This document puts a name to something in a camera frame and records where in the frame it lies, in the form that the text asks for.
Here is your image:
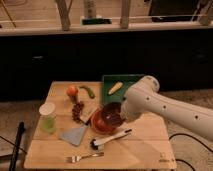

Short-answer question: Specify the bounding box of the black cable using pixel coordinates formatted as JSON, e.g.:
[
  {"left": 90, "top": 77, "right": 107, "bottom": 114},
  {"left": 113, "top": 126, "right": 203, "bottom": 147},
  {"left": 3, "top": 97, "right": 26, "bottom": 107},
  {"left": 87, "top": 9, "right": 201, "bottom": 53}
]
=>
[{"left": 168, "top": 132, "right": 213, "bottom": 171}]

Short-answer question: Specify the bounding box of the green box on shelf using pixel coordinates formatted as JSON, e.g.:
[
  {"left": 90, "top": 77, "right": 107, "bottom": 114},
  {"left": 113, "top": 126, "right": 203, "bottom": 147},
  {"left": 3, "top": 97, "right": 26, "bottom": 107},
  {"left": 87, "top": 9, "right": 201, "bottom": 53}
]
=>
[{"left": 82, "top": 18, "right": 111, "bottom": 25}]

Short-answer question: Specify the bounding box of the orange tomato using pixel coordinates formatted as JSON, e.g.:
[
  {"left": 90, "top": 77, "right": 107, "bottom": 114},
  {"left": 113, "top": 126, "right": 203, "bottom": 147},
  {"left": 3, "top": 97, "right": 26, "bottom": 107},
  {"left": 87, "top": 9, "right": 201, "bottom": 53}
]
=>
[{"left": 66, "top": 85, "right": 78, "bottom": 97}]

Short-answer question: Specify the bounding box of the white handled dish brush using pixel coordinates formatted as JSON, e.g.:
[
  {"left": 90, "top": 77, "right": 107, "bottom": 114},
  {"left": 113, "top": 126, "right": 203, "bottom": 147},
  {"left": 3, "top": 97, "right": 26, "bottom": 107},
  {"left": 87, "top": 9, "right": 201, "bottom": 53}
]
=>
[{"left": 90, "top": 129, "right": 132, "bottom": 150}]

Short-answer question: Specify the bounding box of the grey-blue cloth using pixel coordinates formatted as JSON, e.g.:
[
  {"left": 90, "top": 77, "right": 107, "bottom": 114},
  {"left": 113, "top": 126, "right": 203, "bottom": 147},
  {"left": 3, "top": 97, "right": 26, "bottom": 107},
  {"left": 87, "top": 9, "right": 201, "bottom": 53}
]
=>
[{"left": 59, "top": 125, "right": 88, "bottom": 146}]

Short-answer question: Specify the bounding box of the black pole stand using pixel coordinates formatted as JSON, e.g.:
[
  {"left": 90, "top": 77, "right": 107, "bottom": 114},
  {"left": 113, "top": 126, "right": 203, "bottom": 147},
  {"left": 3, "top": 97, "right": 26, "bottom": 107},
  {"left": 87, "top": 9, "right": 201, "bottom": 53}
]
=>
[{"left": 9, "top": 122, "right": 25, "bottom": 171}]

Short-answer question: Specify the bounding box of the slice of bread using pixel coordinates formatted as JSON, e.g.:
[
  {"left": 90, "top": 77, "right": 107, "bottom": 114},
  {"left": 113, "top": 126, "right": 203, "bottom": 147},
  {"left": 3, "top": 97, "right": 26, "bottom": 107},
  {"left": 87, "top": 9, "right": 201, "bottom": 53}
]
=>
[{"left": 80, "top": 108, "right": 97, "bottom": 123}]

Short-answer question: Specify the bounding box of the green liquid jar white lid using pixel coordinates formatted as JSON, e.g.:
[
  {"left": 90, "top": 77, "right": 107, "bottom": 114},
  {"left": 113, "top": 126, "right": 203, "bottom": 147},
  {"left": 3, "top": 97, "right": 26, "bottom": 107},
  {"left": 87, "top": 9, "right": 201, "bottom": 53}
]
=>
[{"left": 39, "top": 102, "right": 56, "bottom": 134}]

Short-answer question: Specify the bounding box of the orange bowl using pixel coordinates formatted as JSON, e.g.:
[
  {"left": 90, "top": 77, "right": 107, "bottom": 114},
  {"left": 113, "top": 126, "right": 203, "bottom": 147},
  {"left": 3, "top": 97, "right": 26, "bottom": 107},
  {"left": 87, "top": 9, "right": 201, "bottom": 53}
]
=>
[{"left": 90, "top": 109, "right": 114, "bottom": 134}]

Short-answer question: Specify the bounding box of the metal fork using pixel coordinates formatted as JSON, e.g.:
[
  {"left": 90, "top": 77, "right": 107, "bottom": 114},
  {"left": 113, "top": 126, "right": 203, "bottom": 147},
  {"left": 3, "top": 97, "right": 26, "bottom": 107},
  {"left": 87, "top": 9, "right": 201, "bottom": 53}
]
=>
[{"left": 66, "top": 152, "right": 104, "bottom": 163}]

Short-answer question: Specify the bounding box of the green plastic tray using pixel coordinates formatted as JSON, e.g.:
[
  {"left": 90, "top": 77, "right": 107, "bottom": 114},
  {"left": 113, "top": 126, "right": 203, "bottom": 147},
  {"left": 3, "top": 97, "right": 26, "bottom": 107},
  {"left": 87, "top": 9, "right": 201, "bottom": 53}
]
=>
[{"left": 101, "top": 74, "right": 144, "bottom": 105}]

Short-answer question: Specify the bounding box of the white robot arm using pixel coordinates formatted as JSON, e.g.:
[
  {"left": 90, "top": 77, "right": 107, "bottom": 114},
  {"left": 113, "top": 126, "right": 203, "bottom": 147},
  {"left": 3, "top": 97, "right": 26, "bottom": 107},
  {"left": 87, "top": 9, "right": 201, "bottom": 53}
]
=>
[{"left": 120, "top": 76, "right": 213, "bottom": 142}]

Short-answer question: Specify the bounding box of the dark brown bowl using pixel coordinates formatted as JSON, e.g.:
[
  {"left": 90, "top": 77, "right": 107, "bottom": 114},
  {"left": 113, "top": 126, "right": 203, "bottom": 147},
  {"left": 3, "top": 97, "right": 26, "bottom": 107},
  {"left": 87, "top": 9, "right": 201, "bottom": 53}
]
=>
[{"left": 101, "top": 102, "right": 123, "bottom": 127}]

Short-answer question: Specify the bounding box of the bunch of dark grapes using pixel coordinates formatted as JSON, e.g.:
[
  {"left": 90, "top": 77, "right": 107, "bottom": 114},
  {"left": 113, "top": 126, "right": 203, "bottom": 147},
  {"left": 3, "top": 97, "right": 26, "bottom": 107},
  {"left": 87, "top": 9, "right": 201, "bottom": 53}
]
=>
[{"left": 72, "top": 101, "right": 84, "bottom": 122}]

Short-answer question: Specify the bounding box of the green chili pepper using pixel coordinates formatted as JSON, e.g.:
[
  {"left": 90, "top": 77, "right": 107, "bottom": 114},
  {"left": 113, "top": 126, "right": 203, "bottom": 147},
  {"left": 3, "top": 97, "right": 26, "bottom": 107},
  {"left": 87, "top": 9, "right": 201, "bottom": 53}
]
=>
[{"left": 79, "top": 85, "right": 95, "bottom": 99}]

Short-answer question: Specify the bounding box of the yellow corn cob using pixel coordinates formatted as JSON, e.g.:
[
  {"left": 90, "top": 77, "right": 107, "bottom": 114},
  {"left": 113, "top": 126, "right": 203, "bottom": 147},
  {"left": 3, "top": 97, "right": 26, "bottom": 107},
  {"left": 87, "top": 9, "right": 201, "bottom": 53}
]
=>
[{"left": 108, "top": 82, "right": 123, "bottom": 95}]

